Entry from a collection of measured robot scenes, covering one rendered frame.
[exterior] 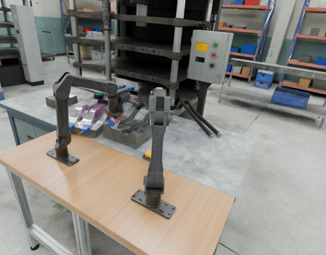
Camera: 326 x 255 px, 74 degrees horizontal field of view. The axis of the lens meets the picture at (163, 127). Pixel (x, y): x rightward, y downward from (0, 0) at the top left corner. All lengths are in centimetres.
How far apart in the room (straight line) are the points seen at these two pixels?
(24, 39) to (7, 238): 405
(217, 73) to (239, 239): 136
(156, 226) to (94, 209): 27
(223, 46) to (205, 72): 25
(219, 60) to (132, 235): 144
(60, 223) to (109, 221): 114
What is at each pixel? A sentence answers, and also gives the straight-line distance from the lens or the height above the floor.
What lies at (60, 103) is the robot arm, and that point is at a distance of 116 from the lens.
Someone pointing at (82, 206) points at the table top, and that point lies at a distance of 102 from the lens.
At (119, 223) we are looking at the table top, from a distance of 94.
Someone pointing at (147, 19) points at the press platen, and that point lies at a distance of 209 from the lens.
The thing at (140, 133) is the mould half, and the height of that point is 89.
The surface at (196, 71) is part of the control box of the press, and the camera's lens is 194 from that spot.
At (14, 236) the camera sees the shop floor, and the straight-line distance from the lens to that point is 211.
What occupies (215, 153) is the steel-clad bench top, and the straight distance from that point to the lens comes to 140.
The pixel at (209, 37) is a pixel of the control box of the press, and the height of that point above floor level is 143.
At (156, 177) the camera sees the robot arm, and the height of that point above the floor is 95.
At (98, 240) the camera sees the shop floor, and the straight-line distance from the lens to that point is 190.
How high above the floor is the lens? 153
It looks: 27 degrees down
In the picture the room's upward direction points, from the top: 5 degrees clockwise
